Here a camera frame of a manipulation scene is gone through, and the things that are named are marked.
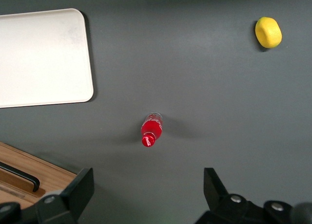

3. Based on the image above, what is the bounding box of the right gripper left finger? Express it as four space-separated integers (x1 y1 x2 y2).
35 167 95 224

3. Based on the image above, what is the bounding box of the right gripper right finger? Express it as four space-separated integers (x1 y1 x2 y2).
195 167 266 224

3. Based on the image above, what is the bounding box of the wooden drawer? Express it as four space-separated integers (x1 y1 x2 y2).
0 146 78 194
0 184 47 210

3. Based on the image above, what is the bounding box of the wooden drawer cabinet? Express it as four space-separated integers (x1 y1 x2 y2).
0 141 78 210

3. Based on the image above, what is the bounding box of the red cola bottle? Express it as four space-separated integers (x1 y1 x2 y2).
140 112 164 148

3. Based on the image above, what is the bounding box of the beige plastic tray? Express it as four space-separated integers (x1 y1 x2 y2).
0 8 95 109

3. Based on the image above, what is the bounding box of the yellow lemon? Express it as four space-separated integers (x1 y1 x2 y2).
254 16 283 49

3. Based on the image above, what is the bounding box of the black drawer handle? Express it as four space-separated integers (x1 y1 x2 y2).
0 160 41 193

